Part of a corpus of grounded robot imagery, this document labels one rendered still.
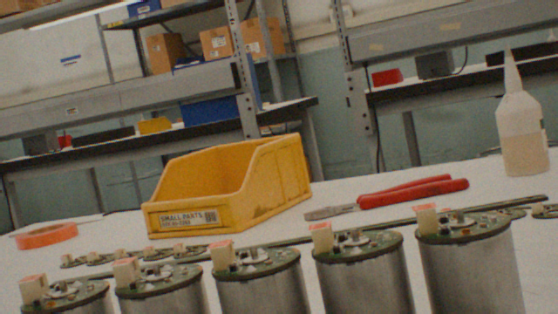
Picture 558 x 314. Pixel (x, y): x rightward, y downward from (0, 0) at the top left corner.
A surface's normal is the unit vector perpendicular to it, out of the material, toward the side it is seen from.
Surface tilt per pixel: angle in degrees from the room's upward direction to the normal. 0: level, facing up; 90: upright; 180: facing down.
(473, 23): 90
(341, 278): 90
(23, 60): 90
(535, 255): 0
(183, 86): 90
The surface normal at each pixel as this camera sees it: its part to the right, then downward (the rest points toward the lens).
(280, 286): 0.43, 0.00
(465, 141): -0.37, 0.18
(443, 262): -0.69, 0.22
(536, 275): -0.21, -0.97
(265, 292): 0.10, 0.08
